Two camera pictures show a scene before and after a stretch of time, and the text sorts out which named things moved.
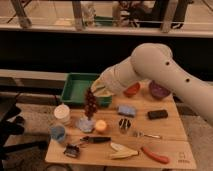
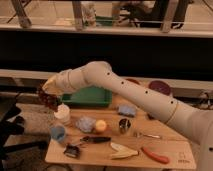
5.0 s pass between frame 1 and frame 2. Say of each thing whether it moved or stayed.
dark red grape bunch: moved
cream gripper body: moved
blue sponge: stayed
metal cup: stayed
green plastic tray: stayed
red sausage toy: stayed
